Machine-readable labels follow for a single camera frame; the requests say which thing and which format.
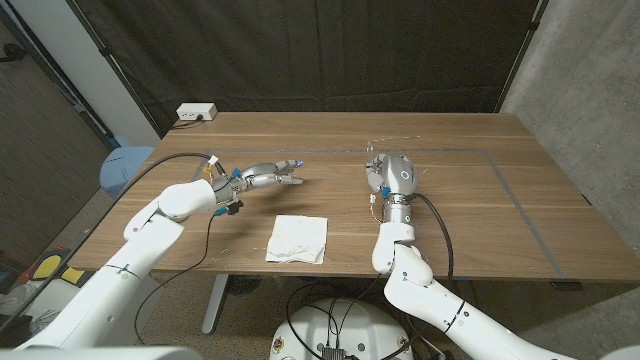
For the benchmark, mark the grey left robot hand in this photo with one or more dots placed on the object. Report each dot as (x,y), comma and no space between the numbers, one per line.
(255,176)

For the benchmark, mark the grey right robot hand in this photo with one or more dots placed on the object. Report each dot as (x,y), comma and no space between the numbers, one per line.
(397,175)

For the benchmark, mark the clear plastic glasses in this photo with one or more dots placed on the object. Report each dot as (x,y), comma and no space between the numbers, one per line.
(370,150)

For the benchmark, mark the white tissue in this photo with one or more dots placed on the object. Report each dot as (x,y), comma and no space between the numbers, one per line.
(297,240)

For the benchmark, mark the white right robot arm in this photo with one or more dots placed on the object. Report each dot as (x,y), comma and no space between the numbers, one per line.
(415,290)

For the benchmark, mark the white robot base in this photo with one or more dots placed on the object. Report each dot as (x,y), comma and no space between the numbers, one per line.
(365,325)

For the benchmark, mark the white power strip box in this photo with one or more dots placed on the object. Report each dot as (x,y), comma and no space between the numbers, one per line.
(196,111)

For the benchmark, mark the black round ribbed object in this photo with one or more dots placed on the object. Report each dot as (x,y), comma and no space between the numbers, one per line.
(244,284)

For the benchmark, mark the grey table leg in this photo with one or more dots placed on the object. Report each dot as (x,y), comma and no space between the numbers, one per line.
(462,289)

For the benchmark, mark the light blue round stool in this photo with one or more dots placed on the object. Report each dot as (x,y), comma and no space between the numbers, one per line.
(122,167)

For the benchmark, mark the black backdrop stand pole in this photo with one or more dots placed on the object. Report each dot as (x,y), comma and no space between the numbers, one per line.
(522,50)
(110,60)

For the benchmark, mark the black ribbed base module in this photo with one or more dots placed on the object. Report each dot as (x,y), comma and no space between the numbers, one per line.
(332,353)

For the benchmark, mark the yellow and black floor mat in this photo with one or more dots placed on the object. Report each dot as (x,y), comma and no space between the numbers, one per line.
(52,267)

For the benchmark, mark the white floor board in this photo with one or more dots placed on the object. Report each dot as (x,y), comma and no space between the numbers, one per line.
(55,300)

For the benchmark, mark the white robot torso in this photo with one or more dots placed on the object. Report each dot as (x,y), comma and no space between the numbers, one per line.
(100,354)

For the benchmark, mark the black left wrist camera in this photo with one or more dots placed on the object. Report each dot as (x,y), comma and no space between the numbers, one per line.
(234,206)

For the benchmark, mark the black diagonal wall rail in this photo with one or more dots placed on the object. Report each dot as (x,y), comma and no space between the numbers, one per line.
(80,107)

